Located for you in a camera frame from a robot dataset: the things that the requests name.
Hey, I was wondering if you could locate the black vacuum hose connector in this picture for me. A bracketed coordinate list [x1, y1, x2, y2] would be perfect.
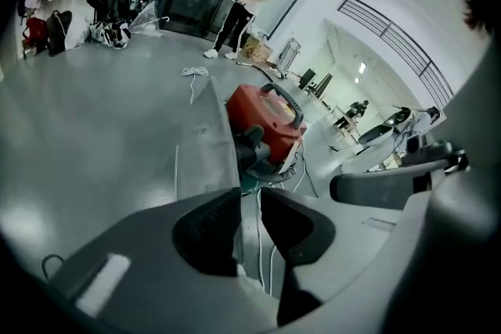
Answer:
[233, 125, 291, 185]

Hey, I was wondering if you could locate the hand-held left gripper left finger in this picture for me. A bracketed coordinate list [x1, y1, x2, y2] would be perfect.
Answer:
[50, 186, 280, 334]

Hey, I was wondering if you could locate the grey vacuum cleaner piece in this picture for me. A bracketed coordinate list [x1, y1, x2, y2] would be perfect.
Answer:
[174, 75, 242, 201]

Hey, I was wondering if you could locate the black and white striped bag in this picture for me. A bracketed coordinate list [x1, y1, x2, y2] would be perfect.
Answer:
[89, 21, 132, 49]

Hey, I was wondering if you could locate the black backpack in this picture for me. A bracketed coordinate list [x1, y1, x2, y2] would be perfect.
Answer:
[46, 9, 74, 57]

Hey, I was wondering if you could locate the transparent umbrella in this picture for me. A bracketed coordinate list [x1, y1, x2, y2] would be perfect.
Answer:
[128, 0, 170, 38]

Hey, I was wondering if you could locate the person's grey top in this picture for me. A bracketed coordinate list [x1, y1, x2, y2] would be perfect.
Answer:
[438, 31, 501, 177]

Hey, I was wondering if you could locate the red bag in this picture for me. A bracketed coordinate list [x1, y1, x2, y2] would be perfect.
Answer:
[22, 16, 49, 56]

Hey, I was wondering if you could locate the white power cable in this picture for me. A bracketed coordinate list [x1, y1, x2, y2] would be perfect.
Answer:
[254, 140, 314, 294]

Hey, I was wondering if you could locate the metal trolley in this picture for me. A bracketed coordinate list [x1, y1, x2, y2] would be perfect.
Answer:
[278, 36, 303, 71]

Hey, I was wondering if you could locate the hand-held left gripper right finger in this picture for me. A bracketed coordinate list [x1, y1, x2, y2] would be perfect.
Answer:
[260, 186, 404, 334]

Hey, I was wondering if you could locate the black hose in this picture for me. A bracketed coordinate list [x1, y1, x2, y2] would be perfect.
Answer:
[236, 60, 279, 84]

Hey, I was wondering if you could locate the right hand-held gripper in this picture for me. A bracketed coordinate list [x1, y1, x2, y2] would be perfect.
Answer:
[330, 149, 501, 334]

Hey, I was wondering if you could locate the cardboard box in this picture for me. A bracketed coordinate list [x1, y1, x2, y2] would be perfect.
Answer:
[239, 35, 273, 63]

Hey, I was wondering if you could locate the coiled white cable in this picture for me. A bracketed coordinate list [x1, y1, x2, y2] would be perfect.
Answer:
[181, 66, 211, 104]

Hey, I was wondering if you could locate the black metal railing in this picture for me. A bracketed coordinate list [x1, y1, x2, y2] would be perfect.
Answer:
[337, 0, 455, 110]

